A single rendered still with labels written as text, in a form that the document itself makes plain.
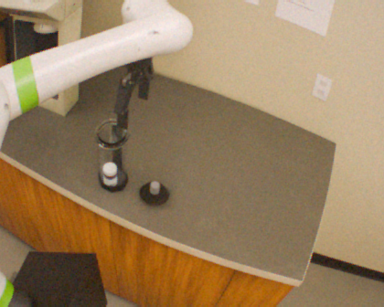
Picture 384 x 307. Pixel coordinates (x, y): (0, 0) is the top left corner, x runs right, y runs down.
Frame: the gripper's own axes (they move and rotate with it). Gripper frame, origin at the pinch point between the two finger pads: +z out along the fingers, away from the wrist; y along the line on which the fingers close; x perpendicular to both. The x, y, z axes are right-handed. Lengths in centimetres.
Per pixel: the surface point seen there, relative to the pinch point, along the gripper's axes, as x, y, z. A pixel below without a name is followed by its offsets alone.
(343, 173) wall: 77, -57, 50
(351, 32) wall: 57, -59, -21
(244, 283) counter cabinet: 48, 13, 49
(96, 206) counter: -5.7, 14.8, 31.7
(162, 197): 12.4, 3.7, 28.2
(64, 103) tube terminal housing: -38.0, -16.0, 25.8
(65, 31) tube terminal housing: -38.1, -17.3, -8.6
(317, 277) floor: 99, -44, 127
